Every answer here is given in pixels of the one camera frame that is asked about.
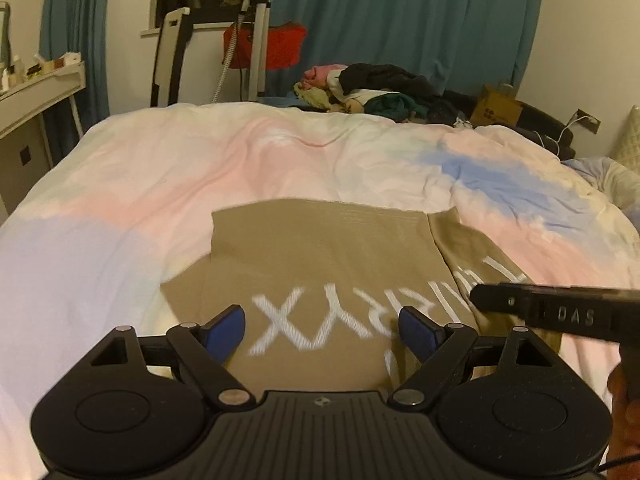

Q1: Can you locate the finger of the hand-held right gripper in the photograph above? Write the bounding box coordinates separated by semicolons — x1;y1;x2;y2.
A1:
472;283;531;317

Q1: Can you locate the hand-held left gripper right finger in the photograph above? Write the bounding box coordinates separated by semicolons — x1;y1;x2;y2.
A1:
389;306;551;411

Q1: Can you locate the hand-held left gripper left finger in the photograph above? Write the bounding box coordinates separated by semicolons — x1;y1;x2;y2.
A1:
89;304;253;411

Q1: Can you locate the tan printed t-shirt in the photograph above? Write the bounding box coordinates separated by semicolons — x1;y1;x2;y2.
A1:
160;199;621;396

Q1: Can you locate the pile of mixed clothes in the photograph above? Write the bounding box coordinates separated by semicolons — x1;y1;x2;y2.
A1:
292;62;473;126

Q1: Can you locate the person's right hand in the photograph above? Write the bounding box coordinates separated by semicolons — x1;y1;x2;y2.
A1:
607;365;640;461

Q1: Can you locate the light blue pillow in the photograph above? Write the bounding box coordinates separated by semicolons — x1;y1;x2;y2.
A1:
560;157;640;211

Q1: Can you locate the pastel duvet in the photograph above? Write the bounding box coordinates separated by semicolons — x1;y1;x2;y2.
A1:
0;102;640;480

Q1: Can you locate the white quilted cushion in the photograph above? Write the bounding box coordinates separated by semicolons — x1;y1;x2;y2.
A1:
610;105;640;171

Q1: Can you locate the black sofa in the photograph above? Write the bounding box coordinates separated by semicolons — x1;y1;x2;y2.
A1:
442;89;578;158

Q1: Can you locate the brown paper bag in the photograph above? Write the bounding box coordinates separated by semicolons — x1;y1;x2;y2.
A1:
470;84;526;128

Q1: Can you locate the white and black chair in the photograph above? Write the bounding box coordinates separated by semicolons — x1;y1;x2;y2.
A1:
150;7;193;108

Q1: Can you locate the red cloth bag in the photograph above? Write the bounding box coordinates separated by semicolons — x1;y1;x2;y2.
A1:
222;21;308;72

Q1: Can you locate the garment steamer stand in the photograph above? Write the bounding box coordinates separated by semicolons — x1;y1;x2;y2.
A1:
212;0;276;103

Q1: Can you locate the white dressing table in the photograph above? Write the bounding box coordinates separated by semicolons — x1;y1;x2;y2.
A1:
0;60;86;211

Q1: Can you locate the wide blue curtain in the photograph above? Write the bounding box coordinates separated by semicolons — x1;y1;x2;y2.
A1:
265;0;546;106

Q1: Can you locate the row of cosmetic bottles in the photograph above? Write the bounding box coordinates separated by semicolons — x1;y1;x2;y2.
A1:
0;50;83;93

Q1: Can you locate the narrow blue curtain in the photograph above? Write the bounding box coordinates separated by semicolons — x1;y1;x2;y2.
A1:
40;0;113;133

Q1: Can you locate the wavy vanity mirror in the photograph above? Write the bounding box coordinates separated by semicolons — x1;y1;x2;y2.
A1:
0;2;11;68

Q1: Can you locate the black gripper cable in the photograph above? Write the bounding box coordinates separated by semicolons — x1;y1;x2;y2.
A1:
595;452;640;473

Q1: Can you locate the white charging cable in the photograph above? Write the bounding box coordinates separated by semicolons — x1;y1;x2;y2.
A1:
532;115;593;146

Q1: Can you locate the wall power outlet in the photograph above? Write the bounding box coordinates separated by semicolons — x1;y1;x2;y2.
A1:
575;109;601;135

